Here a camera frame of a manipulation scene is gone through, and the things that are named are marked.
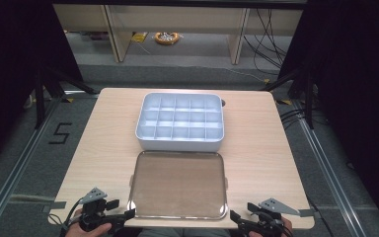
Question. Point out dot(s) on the black metal stand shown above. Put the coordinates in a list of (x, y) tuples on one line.
[(308, 98), (40, 98)]

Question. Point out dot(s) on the person's left hand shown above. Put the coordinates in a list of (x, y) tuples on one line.
[(79, 231)]

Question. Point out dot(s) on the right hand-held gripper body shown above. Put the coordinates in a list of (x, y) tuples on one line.
[(268, 217)]

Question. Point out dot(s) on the aluminium floor rail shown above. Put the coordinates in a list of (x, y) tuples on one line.
[(329, 174), (16, 168)]

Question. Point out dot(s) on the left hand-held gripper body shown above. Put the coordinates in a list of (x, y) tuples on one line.
[(92, 210)]

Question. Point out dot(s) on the silver metal tray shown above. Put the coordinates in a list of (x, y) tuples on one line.
[(177, 184)]

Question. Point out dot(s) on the white divided storage box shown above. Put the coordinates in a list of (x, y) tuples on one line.
[(181, 122)]

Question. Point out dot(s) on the small dark round knob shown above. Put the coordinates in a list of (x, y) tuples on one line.
[(223, 102)]

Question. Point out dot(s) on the person's right hand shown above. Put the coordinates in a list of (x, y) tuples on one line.
[(288, 227)]

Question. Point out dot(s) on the yellow packet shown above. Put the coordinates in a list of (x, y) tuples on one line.
[(139, 37)]

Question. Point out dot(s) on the grey tape strip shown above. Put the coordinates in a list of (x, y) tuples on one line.
[(56, 205), (306, 212)]

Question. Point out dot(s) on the black curtain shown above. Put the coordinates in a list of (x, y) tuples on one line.
[(358, 82), (13, 65)]

